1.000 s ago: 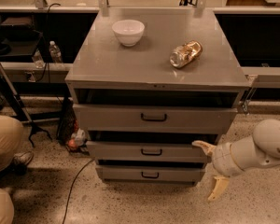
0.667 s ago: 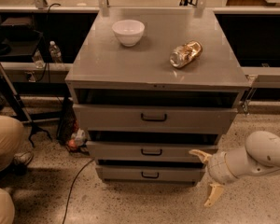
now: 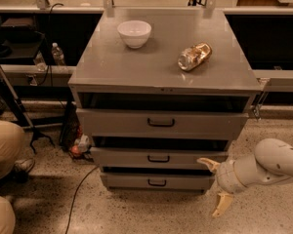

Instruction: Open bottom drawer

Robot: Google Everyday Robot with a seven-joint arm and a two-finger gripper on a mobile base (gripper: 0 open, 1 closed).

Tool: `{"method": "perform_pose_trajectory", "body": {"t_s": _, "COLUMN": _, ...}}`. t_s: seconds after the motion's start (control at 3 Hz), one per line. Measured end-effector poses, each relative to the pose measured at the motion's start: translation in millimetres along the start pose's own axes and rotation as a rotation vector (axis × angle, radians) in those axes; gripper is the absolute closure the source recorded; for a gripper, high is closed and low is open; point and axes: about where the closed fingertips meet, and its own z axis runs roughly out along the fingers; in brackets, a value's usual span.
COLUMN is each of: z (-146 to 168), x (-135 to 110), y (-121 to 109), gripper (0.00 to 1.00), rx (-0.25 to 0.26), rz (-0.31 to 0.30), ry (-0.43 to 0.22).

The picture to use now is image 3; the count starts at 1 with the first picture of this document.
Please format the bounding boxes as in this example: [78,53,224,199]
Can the black side table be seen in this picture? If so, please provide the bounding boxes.
[0,16,44,64]

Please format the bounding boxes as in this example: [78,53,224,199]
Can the grey bottom drawer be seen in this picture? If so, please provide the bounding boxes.
[101,173,214,191]

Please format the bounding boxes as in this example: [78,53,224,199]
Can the grey metal drawer cabinet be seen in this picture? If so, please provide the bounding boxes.
[67,7,263,195]

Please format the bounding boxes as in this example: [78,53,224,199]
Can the clear plastic water bottle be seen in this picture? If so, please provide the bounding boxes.
[52,43,65,66]

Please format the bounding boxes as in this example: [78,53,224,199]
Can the grey drawer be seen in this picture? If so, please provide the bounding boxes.
[76,109,248,140]
[90,147,228,170]
[101,173,214,191]

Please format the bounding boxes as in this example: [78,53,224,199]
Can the black tripod stand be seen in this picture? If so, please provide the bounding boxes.
[0,65,54,152]

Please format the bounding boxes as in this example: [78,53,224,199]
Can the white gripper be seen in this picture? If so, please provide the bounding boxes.
[196,158,246,217]

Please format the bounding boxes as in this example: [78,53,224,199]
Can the person's beige knee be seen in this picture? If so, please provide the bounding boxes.
[0,196,16,234]

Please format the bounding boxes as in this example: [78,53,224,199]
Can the grey sneaker shoe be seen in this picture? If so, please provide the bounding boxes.
[14,158,35,174]

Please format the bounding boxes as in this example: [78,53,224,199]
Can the black floor cable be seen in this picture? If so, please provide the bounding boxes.
[63,165,100,234]

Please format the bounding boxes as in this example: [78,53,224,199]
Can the grey middle drawer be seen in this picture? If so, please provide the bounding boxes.
[90,147,228,170]

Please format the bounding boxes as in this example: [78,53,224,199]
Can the grey top drawer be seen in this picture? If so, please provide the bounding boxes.
[76,109,248,140]

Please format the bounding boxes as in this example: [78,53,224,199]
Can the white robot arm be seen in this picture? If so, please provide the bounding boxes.
[197,138,293,217]

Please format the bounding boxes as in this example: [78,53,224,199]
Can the red white items pile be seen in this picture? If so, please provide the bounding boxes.
[69,127,91,159]

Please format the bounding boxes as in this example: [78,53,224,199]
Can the white ceramic bowl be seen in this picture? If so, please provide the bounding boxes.
[117,20,152,49]

